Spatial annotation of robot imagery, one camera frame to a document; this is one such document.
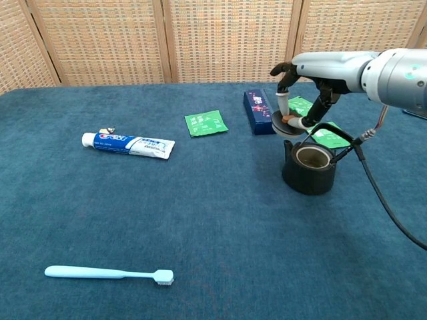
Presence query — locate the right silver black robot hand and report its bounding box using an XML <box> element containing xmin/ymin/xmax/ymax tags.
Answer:
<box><xmin>269</xmin><ymin>51</ymin><xmax>381</xmax><ymax>129</ymax></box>

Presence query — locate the black teapot lid brown knob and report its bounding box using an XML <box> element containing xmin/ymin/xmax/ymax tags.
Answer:
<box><xmin>270</xmin><ymin>110</ymin><xmax>306</xmax><ymax>139</ymax></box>

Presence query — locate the black cast iron teapot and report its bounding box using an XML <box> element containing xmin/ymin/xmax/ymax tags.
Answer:
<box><xmin>282</xmin><ymin>122</ymin><xmax>357</xmax><ymax>196</ymax></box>

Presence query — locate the green tea packet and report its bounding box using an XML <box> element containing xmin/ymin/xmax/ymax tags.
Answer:
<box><xmin>306</xmin><ymin>121</ymin><xmax>352</xmax><ymax>149</ymax></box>
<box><xmin>287</xmin><ymin>95</ymin><xmax>315</xmax><ymax>115</ymax></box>
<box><xmin>184</xmin><ymin>109</ymin><xmax>230</xmax><ymax>138</ymax></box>

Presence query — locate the dark blue cardboard box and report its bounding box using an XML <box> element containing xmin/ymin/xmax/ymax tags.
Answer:
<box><xmin>243</xmin><ymin>89</ymin><xmax>278</xmax><ymax>136</ymax></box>

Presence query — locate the woven wooden folding screen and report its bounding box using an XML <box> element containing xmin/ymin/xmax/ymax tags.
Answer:
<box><xmin>0</xmin><ymin>0</ymin><xmax>427</xmax><ymax>96</ymax></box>

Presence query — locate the blue table cloth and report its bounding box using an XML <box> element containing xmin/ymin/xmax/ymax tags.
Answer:
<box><xmin>0</xmin><ymin>81</ymin><xmax>427</xmax><ymax>320</ymax></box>

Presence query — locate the blue white toothpaste tube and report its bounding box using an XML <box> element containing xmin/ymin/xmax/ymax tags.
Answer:
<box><xmin>81</xmin><ymin>131</ymin><xmax>176</xmax><ymax>160</ymax></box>

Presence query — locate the light blue toothbrush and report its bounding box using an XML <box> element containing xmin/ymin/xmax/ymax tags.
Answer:
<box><xmin>44</xmin><ymin>265</ymin><xmax>175</xmax><ymax>285</ymax></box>

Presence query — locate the black cable with coloured wires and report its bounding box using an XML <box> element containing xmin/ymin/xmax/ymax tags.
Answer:
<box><xmin>354</xmin><ymin>105</ymin><xmax>427</xmax><ymax>251</ymax></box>

